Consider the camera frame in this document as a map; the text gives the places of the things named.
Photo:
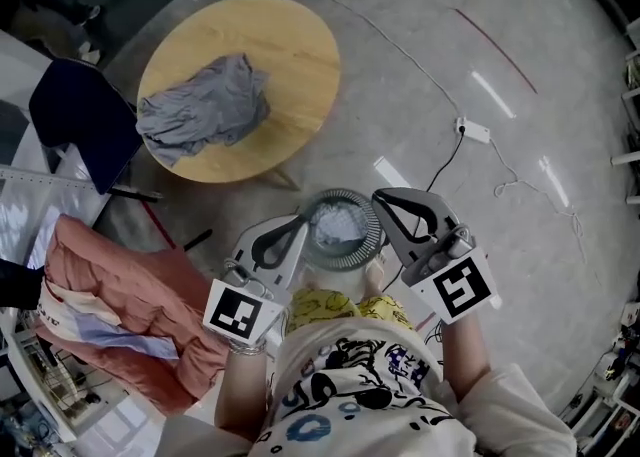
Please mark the person's left forearm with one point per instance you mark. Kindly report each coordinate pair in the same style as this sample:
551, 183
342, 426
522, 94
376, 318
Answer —
242, 395

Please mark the salmon pink clothes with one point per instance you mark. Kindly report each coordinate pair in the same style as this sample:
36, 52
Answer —
150, 290

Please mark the white perforated shelf rail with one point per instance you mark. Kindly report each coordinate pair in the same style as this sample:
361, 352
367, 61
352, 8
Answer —
50, 177

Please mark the person's white printed shirt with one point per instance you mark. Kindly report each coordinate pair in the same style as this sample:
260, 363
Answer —
380, 395

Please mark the person's yellow printed shorts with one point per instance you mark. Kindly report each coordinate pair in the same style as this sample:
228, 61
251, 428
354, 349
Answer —
320, 302

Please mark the pale grey clothes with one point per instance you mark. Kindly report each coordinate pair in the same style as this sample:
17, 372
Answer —
337, 225

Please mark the black bag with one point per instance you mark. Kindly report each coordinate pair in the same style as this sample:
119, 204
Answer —
17, 282

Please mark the person's right forearm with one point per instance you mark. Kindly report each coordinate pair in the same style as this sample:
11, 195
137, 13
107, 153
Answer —
462, 355

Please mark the round wooden table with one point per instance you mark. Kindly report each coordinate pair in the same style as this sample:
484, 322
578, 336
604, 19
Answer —
280, 45

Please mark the white storage rack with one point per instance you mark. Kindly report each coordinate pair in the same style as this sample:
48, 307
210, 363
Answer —
631, 110

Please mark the grey slatted round basket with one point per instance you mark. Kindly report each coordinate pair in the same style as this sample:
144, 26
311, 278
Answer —
346, 261

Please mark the person's foot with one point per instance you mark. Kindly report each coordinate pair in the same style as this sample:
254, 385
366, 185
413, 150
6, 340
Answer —
376, 275

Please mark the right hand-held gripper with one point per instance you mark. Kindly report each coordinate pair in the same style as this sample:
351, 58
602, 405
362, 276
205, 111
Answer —
460, 287

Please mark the lavender clothes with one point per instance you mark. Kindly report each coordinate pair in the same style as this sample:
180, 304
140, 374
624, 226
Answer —
130, 340

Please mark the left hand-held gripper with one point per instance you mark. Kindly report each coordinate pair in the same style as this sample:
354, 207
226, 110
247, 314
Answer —
235, 312

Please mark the blue-grey clothes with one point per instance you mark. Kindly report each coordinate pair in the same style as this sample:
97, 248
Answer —
210, 105

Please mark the red floor tape strip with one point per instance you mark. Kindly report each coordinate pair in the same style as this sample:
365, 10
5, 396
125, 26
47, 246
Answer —
495, 50

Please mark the dark blue chair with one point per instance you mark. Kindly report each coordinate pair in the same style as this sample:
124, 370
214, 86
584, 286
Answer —
85, 115

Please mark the white red-trimmed clothes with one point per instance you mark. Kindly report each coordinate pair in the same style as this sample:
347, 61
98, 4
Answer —
75, 302

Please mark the long white power strip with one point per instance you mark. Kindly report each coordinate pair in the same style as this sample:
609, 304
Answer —
475, 129

